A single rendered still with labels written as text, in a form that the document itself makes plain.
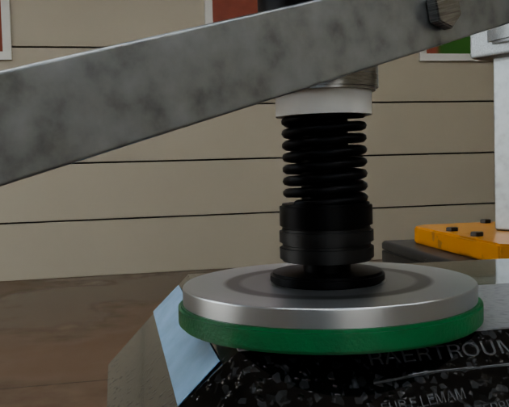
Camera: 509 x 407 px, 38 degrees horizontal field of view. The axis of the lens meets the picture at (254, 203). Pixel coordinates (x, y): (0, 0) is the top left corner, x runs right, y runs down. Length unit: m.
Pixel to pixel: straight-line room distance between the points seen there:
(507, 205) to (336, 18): 1.23
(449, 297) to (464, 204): 7.09
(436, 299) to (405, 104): 6.80
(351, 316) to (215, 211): 6.28
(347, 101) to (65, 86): 0.22
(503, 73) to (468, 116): 5.86
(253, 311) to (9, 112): 0.19
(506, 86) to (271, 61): 1.27
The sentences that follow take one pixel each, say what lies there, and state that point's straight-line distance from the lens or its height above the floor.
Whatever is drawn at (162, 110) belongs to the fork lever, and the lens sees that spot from 0.39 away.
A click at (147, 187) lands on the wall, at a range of 6.64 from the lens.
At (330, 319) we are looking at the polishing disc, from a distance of 0.45.
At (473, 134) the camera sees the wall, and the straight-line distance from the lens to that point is 7.56.
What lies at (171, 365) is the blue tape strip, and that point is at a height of 0.79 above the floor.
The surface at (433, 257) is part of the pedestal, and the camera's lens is 1.57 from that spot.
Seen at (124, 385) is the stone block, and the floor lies 0.76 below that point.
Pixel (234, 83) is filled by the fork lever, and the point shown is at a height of 0.98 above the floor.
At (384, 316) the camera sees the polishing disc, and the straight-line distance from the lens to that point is 0.45.
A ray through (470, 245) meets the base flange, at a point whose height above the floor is 0.77.
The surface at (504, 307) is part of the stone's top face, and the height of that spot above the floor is 0.82.
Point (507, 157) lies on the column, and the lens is 1.67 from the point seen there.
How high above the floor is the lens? 0.94
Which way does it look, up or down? 3 degrees down
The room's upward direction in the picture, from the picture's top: 2 degrees counter-clockwise
